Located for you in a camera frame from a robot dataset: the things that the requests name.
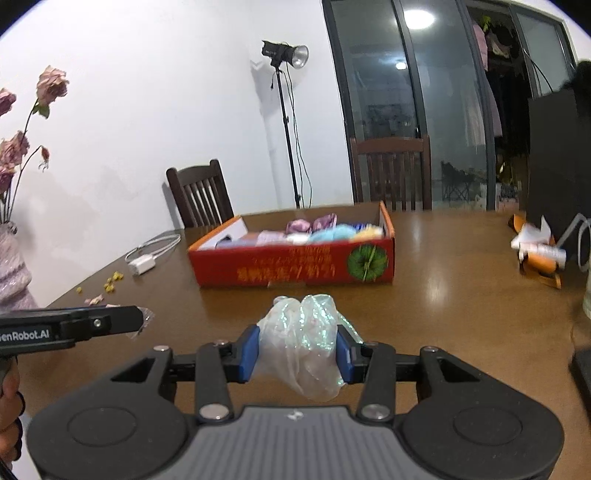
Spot iridescent plastic bag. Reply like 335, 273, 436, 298
253, 294, 363, 401

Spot pink layered sponge block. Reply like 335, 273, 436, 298
215, 232, 266, 249

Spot white yellow plush sheep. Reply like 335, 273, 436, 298
351, 225, 384, 242

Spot light blue plush toy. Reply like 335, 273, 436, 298
307, 224, 358, 244

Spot lavender knit pouch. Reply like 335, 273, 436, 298
256, 230, 288, 246

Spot blue white tissue pack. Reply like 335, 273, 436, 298
353, 223, 372, 232

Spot white foam cylinder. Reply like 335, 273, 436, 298
286, 232, 311, 245

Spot purple satin scrunchie cloth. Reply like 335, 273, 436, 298
286, 213, 338, 234

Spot person left hand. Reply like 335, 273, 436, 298
0, 357, 26, 466

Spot pink ceramic vase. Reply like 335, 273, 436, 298
0, 222, 37, 313

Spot pink paper scrap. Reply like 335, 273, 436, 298
84, 295, 104, 306

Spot yellow crumbs on table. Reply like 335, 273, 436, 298
74, 271, 124, 295

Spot red orange cardboard box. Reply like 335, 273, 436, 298
187, 202, 396, 287

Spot dark wooden chair left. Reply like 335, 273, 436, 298
165, 159, 235, 228

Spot dark wooden chair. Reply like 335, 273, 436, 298
349, 135, 433, 211
165, 159, 235, 228

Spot dark wooden chair right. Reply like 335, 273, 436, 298
349, 135, 433, 211

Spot black smartphone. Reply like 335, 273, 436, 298
570, 348, 591, 411

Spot dried pink rose bouquet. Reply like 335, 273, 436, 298
1, 66, 69, 224

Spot black box monitor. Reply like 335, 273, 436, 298
526, 90, 590, 239

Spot sliding glass door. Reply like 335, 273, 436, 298
322, 1, 576, 210

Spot studio light on stand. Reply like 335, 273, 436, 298
262, 40, 312, 208

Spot black garment on box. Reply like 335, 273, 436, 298
562, 60, 591, 93

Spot white charger with cable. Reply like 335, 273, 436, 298
124, 233, 181, 277

